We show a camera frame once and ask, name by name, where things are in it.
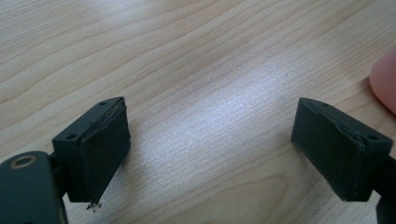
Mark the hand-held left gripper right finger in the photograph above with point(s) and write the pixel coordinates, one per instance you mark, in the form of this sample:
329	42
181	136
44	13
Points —
336	149

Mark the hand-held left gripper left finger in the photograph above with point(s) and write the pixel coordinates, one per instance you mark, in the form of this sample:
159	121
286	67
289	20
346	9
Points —
93	149

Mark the pink rounded object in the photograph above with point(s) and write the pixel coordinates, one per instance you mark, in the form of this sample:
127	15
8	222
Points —
386	82

